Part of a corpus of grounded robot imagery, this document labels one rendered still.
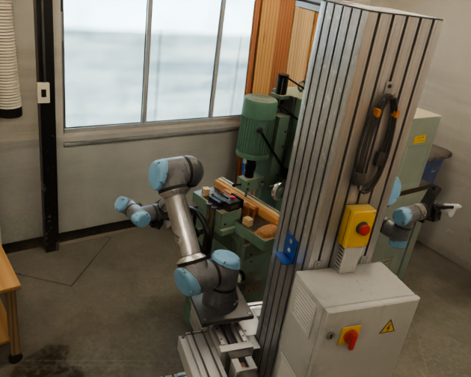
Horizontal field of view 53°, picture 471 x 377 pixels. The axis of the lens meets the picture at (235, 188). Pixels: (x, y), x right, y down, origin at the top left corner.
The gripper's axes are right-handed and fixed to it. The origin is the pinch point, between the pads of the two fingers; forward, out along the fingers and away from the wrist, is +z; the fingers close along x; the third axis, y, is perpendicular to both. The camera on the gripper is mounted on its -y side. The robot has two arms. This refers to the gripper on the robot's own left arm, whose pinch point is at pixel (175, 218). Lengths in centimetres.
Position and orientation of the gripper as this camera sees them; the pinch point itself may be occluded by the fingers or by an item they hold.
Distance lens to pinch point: 247.3
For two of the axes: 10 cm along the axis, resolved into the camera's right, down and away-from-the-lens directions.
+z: 6.2, 3.0, 7.3
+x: 6.1, 4.0, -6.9
